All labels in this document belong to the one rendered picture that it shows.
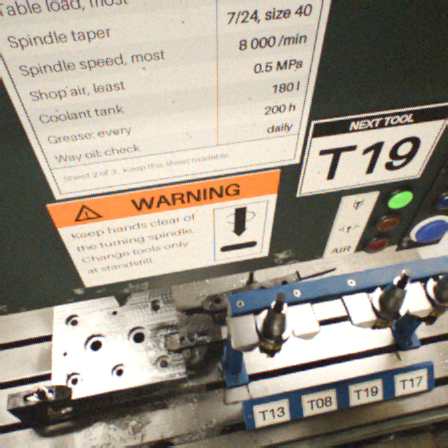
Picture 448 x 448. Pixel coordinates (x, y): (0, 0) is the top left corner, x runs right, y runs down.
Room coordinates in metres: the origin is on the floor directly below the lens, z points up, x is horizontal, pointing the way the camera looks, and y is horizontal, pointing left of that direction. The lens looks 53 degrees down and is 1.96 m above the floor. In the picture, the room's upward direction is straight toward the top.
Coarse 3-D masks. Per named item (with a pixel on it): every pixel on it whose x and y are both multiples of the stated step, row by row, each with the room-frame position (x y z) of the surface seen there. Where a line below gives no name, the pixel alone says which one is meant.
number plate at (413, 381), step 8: (400, 376) 0.33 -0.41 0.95; (408, 376) 0.34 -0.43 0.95; (416, 376) 0.34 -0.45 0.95; (424, 376) 0.34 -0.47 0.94; (400, 384) 0.32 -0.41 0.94; (408, 384) 0.32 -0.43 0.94; (416, 384) 0.32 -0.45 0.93; (424, 384) 0.32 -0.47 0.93; (400, 392) 0.31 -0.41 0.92; (408, 392) 0.31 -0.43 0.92
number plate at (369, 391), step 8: (360, 384) 0.32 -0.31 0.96; (368, 384) 0.32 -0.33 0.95; (376, 384) 0.32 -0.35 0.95; (352, 392) 0.30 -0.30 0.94; (360, 392) 0.30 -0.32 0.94; (368, 392) 0.30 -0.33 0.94; (376, 392) 0.31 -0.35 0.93; (352, 400) 0.29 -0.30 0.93; (360, 400) 0.29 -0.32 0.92; (368, 400) 0.29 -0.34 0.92; (376, 400) 0.29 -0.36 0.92
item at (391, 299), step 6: (396, 282) 0.38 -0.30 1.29; (408, 282) 0.38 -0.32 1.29; (390, 288) 0.38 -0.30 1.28; (396, 288) 0.37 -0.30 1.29; (402, 288) 0.37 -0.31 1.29; (384, 294) 0.38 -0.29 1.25; (390, 294) 0.37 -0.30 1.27; (396, 294) 0.37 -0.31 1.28; (402, 294) 0.37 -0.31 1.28; (378, 300) 0.38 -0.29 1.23; (384, 300) 0.37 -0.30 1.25; (390, 300) 0.37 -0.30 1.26; (396, 300) 0.36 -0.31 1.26; (402, 300) 0.37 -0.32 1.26; (384, 306) 0.37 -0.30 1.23; (390, 306) 0.36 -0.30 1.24; (396, 306) 0.36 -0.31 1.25; (402, 306) 0.37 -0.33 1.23
